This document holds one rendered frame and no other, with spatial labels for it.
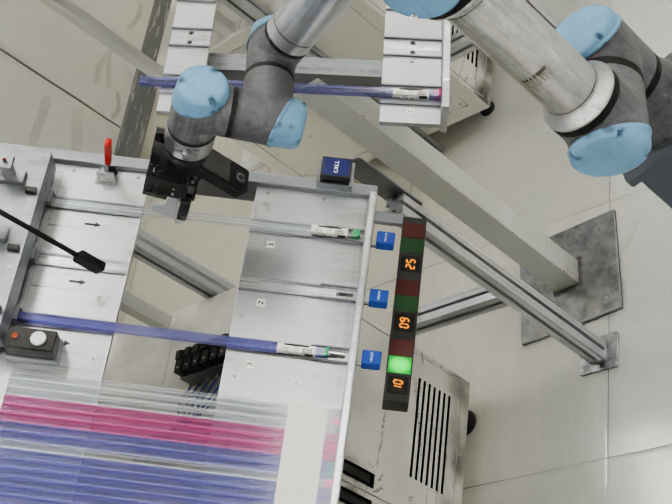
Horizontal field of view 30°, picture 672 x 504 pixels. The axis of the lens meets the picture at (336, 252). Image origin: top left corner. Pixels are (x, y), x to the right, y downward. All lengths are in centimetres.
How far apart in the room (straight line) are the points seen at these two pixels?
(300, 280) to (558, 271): 81
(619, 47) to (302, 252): 60
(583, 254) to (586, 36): 96
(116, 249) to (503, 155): 129
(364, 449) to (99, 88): 241
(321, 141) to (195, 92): 154
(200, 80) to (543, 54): 48
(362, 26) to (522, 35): 130
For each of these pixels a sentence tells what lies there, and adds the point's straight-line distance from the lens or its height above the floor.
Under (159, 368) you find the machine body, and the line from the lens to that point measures 254.
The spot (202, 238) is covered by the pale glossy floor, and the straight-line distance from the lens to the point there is 389.
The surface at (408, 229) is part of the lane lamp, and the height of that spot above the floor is 66.
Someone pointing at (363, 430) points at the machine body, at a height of 37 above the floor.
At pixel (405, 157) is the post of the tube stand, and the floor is 56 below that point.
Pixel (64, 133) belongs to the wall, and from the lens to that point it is 434.
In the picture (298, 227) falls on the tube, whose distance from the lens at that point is 205.
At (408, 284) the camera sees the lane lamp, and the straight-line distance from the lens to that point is 203.
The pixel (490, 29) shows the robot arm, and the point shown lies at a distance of 164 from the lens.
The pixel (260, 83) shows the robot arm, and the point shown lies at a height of 107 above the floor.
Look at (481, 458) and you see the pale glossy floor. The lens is 270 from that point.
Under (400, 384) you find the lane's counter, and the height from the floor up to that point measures 65.
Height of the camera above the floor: 193
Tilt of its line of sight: 35 degrees down
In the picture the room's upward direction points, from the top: 56 degrees counter-clockwise
